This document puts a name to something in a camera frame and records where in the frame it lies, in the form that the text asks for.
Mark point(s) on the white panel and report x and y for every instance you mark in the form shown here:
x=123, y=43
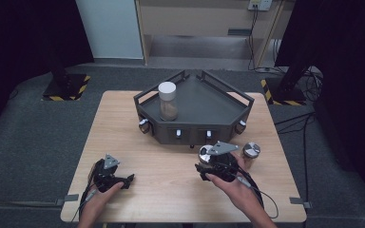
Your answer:
x=111, y=28

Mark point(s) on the white wall socket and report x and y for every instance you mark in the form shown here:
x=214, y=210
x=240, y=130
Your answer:
x=259, y=4

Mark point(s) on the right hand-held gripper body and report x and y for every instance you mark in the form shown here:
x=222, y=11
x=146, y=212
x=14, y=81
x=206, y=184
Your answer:
x=225, y=166

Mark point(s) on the person's right hand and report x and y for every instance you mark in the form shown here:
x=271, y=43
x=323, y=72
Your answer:
x=239, y=193

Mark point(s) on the person's left hand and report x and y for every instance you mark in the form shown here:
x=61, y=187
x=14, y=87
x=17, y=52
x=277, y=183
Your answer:
x=96, y=202

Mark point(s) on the silver-lid jar brown powder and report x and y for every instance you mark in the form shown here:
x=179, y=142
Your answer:
x=251, y=150

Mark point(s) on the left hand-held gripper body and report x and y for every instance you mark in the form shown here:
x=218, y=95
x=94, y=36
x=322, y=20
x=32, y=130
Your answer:
x=106, y=175

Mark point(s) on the black stand with striped base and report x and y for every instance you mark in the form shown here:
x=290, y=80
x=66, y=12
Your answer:
x=286, y=91
x=65, y=88

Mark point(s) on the dark grey corner rack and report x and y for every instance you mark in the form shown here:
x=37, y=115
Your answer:
x=199, y=104

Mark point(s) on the grey tape piece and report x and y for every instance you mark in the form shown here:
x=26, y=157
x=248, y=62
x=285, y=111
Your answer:
x=300, y=202
x=67, y=199

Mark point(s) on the wooden shelf unit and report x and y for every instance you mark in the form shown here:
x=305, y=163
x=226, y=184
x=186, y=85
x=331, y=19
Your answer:
x=196, y=19

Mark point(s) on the white-lid glass jar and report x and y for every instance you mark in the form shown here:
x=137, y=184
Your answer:
x=168, y=91

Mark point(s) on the black curtain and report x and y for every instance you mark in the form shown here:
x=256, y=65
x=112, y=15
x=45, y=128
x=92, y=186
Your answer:
x=19, y=47
x=351, y=63

